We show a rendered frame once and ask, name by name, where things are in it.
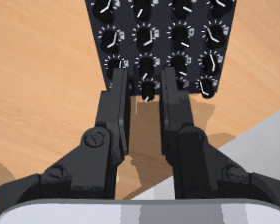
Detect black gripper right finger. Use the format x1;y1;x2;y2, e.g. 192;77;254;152
159;67;280;207

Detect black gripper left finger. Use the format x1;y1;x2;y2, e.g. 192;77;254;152
0;67;131;215

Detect black knob box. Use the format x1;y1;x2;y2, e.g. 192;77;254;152
85;0;237;101

